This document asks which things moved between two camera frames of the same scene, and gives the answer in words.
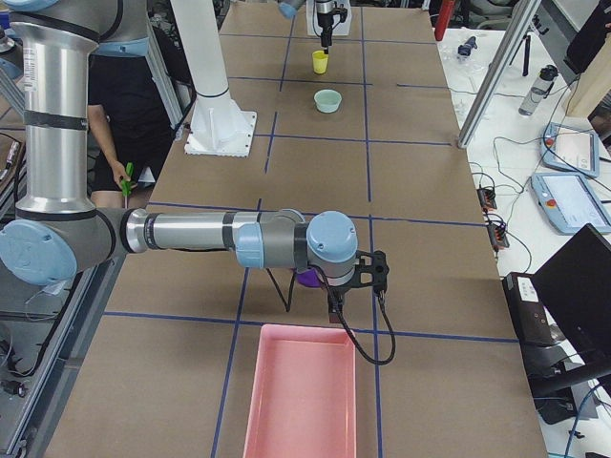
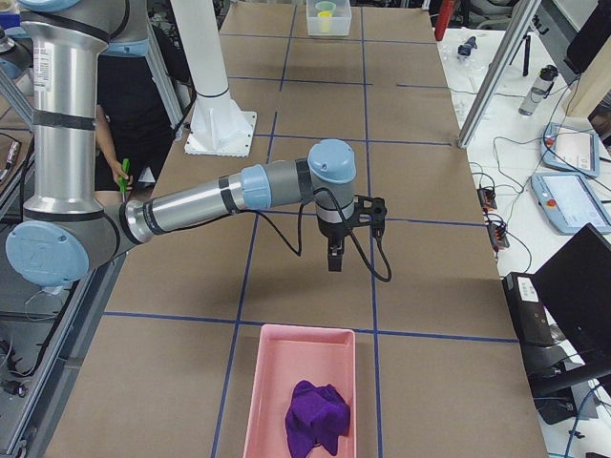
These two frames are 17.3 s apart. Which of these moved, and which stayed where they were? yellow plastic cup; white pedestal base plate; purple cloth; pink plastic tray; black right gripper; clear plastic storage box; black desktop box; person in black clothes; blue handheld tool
Moved: black right gripper; purple cloth; yellow plastic cup
Stayed: black desktop box; person in black clothes; white pedestal base plate; pink plastic tray; blue handheld tool; clear plastic storage box
